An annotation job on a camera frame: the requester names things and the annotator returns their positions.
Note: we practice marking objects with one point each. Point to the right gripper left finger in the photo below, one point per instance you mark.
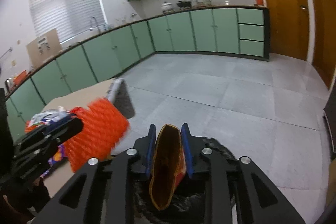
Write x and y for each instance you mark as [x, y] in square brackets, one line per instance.
[102, 191]

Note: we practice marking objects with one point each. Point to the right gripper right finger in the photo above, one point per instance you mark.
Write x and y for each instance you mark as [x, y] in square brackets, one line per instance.
[256, 197]

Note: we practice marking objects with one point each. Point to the blue red silver pouch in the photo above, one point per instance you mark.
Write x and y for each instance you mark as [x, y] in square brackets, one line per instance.
[47, 118]

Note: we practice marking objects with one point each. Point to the orange foam fruit net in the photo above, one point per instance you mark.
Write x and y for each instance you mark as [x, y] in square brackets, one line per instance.
[103, 127]

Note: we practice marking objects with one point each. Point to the red gold paper envelope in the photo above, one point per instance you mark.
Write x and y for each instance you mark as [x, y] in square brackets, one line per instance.
[169, 166]

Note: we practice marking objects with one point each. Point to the black lined trash bin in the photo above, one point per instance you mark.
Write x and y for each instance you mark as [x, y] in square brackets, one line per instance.
[188, 204]

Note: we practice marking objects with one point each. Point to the green lower kitchen cabinets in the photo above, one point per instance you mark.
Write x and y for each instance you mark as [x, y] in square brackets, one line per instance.
[240, 31]

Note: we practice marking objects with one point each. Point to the orange purple snack packet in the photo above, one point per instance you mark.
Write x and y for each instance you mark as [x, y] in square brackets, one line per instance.
[56, 161]

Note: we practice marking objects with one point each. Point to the steel electric kettle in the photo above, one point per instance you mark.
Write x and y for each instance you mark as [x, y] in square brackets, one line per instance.
[9, 84]

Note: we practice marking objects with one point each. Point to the orange plastic basket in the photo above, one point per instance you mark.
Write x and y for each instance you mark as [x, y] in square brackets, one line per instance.
[20, 77]

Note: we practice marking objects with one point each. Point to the brown cardboard box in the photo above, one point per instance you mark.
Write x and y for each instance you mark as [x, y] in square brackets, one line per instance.
[44, 48]

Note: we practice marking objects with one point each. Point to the dark cabinet at right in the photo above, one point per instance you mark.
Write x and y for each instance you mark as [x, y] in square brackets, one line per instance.
[330, 118]

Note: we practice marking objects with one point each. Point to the chrome sink faucet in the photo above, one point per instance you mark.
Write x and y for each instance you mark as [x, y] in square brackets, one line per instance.
[94, 24]

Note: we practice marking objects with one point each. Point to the white window blind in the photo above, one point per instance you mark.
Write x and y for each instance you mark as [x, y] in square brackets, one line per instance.
[69, 17]

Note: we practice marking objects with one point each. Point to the right wooden door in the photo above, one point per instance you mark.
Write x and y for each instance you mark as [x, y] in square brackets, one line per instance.
[324, 47]

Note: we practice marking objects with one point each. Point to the wooden door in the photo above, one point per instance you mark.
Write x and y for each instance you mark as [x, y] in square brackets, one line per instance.
[324, 47]
[289, 27]

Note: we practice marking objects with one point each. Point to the black wok pan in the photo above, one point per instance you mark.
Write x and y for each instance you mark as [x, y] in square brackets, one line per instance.
[184, 5]

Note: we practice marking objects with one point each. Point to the left wooden door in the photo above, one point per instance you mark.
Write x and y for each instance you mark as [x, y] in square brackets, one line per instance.
[289, 27]

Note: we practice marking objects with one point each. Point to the chrome towel rail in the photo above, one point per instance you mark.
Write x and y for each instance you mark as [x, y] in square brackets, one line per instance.
[5, 53]

